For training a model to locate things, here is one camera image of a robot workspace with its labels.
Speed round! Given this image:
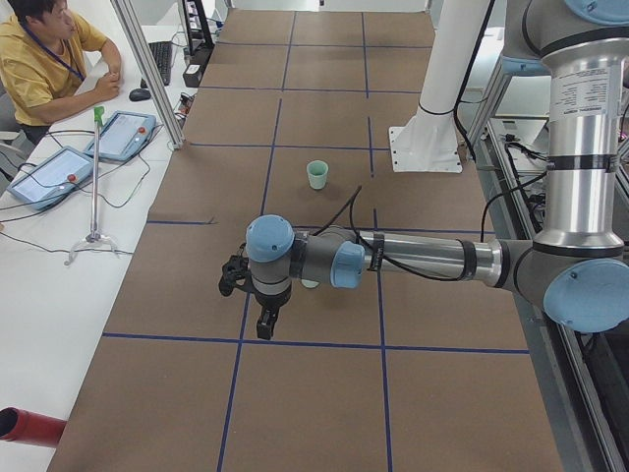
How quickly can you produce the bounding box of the far blue teach pendant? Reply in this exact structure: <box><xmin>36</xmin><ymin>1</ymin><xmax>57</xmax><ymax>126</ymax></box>
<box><xmin>94</xmin><ymin>110</ymin><xmax>156</xmax><ymax>162</ymax></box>

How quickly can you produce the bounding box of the black computer mouse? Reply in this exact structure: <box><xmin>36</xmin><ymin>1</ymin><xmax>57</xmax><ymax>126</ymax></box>
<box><xmin>128</xmin><ymin>88</ymin><xmax>151</xmax><ymax>102</ymax></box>

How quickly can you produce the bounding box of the black box device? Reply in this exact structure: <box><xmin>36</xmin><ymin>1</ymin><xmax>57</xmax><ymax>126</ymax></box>
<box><xmin>182</xmin><ymin>64</ymin><xmax>204</xmax><ymax>89</ymax></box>

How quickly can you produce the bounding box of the black keyboard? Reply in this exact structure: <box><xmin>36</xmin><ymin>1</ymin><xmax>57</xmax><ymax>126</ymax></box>
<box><xmin>148</xmin><ymin>41</ymin><xmax>173</xmax><ymax>86</ymax></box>

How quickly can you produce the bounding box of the red cylinder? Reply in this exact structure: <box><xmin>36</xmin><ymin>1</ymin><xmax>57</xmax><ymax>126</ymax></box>
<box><xmin>1</xmin><ymin>407</ymin><xmax>67</xmax><ymax>447</ymax></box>

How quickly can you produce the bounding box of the near blue teach pendant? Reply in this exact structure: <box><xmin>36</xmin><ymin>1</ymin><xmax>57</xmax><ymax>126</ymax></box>
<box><xmin>8</xmin><ymin>147</ymin><xmax>93</xmax><ymax>209</ymax></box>

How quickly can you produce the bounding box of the white camera stand pillar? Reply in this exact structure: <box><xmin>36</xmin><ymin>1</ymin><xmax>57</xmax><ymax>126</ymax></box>
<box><xmin>389</xmin><ymin>0</ymin><xmax>493</xmax><ymax>173</ymax></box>

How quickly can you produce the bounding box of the metal reacher grabber tool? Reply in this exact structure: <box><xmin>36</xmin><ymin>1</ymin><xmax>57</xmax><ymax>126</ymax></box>
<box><xmin>64</xmin><ymin>105</ymin><xmax>118</xmax><ymax>266</ymax></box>

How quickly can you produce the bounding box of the blue teach pendant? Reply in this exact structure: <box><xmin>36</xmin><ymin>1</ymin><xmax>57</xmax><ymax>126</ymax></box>
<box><xmin>94</xmin><ymin>110</ymin><xmax>156</xmax><ymax>162</ymax></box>
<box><xmin>8</xmin><ymin>147</ymin><xmax>93</xmax><ymax>209</ymax></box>

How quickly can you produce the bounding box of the brown paper table mat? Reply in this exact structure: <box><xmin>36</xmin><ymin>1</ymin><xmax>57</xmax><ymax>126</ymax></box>
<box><xmin>50</xmin><ymin>10</ymin><xmax>561</xmax><ymax>471</ymax></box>

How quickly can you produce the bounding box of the mint green cup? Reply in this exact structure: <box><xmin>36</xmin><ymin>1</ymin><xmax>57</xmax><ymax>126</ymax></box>
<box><xmin>301</xmin><ymin>279</ymin><xmax>319</xmax><ymax>289</ymax></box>
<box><xmin>307</xmin><ymin>160</ymin><xmax>329</xmax><ymax>190</ymax></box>

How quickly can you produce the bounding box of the man in yellow shirt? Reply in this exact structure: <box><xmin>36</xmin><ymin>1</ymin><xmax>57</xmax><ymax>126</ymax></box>
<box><xmin>1</xmin><ymin>0</ymin><xmax>122</xmax><ymax>145</ymax></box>

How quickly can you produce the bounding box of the aluminium frame post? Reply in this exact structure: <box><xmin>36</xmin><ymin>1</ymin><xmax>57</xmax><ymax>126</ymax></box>
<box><xmin>110</xmin><ymin>0</ymin><xmax>185</xmax><ymax>149</ymax></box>

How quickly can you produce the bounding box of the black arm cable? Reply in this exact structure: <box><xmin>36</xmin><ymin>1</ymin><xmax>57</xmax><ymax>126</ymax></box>
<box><xmin>314</xmin><ymin>184</ymin><xmax>546</xmax><ymax>282</ymax></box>

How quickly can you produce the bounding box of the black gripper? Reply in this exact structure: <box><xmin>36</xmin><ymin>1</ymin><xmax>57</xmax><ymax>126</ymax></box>
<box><xmin>255</xmin><ymin>282</ymin><xmax>292</xmax><ymax>340</ymax></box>

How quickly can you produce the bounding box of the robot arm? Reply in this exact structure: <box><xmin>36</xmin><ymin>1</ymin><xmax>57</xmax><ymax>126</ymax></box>
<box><xmin>243</xmin><ymin>1</ymin><xmax>628</xmax><ymax>339</ymax></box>

